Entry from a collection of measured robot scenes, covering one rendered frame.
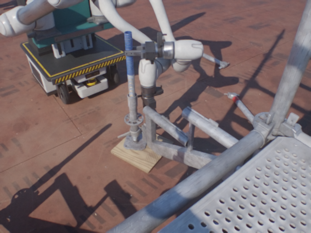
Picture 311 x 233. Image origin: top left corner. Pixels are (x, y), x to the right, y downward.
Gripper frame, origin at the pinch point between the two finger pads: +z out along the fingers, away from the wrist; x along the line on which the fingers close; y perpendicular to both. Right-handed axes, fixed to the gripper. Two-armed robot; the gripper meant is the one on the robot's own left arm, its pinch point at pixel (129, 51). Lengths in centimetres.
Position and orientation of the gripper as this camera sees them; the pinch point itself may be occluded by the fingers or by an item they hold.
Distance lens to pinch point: 128.0
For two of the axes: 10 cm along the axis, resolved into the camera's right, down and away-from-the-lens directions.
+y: 0.0, 7.7, 6.4
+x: -0.4, -6.4, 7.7
